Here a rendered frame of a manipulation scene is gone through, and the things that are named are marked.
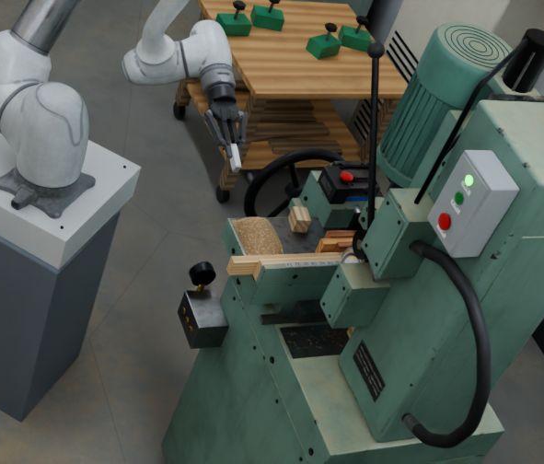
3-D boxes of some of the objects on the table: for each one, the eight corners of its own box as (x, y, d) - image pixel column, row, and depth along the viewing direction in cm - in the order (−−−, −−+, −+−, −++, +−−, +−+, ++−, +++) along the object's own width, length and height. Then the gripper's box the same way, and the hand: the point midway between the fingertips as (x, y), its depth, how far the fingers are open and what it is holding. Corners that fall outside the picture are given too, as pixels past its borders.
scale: (474, 255, 239) (475, 254, 238) (477, 259, 238) (477, 259, 238) (283, 263, 216) (284, 262, 216) (286, 267, 215) (286, 267, 215)
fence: (481, 270, 244) (491, 254, 241) (484, 274, 243) (494, 259, 240) (255, 281, 217) (262, 263, 214) (258, 287, 216) (265, 269, 213)
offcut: (287, 217, 236) (292, 205, 234) (301, 219, 237) (306, 207, 235) (292, 232, 233) (297, 219, 230) (306, 233, 234) (311, 221, 232)
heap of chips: (267, 219, 234) (272, 207, 231) (288, 263, 225) (294, 251, 222) (231, 219, 229) (236, 207, 227) (251, 265, 221) (256, 253, 218)
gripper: (202, 82, 268) (219, 162, 259) (247, 85, 274) (265, 163, 265) (192, 98, 274) (208, 176, 265) (237, 99, 280) (254, 176, 271)
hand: (234, 157), depth 267 cm, fingers closed
